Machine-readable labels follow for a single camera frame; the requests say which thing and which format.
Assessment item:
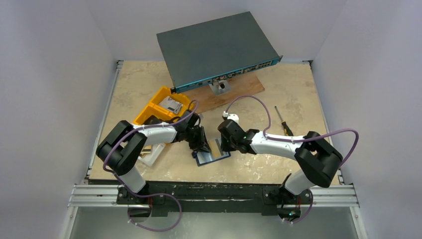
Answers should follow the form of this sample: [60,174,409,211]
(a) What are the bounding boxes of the aluminium frame rail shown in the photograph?
[68,185,118,207]

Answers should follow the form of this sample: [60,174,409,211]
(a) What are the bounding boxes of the grey cards in bin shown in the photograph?
[159,96,183,115]

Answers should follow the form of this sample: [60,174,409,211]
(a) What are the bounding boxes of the yellow black screwdriver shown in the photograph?
[274,106,294,136]

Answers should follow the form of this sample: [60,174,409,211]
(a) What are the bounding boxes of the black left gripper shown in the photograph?
[184,125,211,152]

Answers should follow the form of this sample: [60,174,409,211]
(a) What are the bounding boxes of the yellow plastic bin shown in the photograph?
[133,86,191,125]

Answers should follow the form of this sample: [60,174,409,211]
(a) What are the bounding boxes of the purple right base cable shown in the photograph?
[282,191,315,225]

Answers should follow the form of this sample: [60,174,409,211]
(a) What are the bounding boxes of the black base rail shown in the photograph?
[116,181,313,220]

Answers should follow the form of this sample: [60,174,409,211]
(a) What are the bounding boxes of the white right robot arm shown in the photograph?
[217,119,343,203]

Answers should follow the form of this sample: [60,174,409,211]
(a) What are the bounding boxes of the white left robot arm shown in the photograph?
[96,110,211,204]

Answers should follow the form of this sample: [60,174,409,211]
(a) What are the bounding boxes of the navy blue card holder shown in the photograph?
[192,138,231,166]

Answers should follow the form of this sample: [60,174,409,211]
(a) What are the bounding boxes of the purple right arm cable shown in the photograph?
[224,95,359,169]

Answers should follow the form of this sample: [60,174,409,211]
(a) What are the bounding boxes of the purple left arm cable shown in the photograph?
[102,100,200,199]

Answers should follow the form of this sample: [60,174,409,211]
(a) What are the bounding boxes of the grey network switch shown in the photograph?
[156,11,282,94]

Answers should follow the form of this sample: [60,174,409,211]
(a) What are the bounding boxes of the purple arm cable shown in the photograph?
[102,100,200,199]
[224,95,359,169]

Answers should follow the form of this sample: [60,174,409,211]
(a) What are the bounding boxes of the grey metal switch stand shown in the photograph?
[210,80,231,96]

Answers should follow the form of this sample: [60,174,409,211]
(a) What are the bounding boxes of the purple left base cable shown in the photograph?
[126,193,183,234]

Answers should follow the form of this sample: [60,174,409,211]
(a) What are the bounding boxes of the white plastic bin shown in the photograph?
[125,123,175,167]

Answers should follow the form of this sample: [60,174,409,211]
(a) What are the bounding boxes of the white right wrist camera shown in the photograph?
[222,111,239,124]

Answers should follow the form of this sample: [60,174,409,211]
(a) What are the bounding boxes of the wooden board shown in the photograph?
[183,73,265,113]

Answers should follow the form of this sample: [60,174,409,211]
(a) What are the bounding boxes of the gold striped credit card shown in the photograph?
[209,138,224,160]

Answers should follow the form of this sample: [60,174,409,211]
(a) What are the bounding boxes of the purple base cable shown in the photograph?
[126,193,183,234]
[282,191,315,225]

